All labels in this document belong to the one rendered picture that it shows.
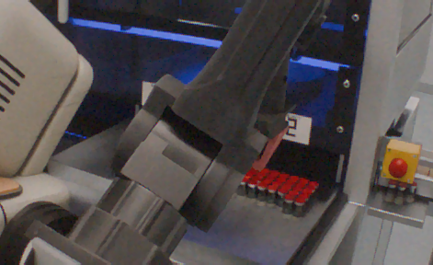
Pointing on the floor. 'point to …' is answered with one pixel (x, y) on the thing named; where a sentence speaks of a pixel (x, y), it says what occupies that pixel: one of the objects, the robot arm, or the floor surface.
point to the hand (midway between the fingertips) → (258, 164)
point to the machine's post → (370, 120)
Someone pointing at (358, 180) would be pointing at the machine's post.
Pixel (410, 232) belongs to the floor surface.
